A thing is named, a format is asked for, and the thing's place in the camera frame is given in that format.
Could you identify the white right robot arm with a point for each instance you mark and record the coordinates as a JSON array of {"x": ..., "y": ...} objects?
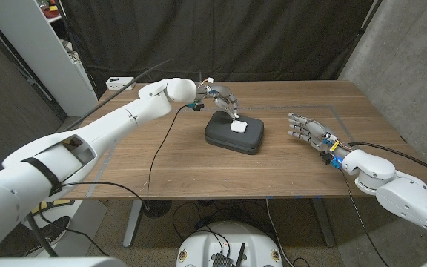
[{"x": 402, "y": 196}]

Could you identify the red bowl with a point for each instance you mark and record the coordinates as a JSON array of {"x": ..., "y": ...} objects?
[{"x": 51, "y": 13}]

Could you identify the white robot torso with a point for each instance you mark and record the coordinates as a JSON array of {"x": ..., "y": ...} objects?
[{"x": 50, "y": 262}]

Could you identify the person in dark clothes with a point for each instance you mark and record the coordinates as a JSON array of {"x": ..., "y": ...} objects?
[{"x": 56, "y": 226}]

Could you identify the black box with antenna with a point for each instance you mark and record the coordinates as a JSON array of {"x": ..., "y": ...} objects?
[{"x": 222, "y": 259}]

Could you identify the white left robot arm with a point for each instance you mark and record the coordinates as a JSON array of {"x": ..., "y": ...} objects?
[{"x": 106, "y": 122}]

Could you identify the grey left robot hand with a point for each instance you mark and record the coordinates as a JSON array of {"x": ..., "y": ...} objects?
[{"x": 221, "y": 94}]

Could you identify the black round floor disc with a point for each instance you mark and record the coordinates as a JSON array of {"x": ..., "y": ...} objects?
[{"x": 158, "y": 209}]

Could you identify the black zip case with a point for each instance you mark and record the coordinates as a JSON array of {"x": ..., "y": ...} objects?
[{"x": 221, "y": 133}]

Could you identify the white power strip box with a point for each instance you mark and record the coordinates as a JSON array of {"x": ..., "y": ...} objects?
[{"x": 119, "y": 84}]

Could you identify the white shelf cabinet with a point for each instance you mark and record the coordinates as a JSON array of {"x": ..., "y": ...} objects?
[{"x": 43, "y": 55}]

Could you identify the black backdrop stand pole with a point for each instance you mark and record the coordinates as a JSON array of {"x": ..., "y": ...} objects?
[{"x": 361, "y": 29}]

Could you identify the black curtain backdrop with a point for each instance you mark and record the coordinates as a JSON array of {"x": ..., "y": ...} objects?
[{"x": 217, "y": 37}]

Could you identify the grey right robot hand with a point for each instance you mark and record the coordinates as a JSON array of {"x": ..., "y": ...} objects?
[{"x": 317, "y": 133}]

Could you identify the grey table leg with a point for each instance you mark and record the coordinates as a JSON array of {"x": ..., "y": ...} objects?
[
  {"x": 324, "y": 222},
  {"x": 132, "y": 222}
]

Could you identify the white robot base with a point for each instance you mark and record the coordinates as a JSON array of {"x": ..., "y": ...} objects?
[{"x": 235, "y": 237}]

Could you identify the white AirPods case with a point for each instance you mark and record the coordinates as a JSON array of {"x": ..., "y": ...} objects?
[{"x": 239, "y": 127}]

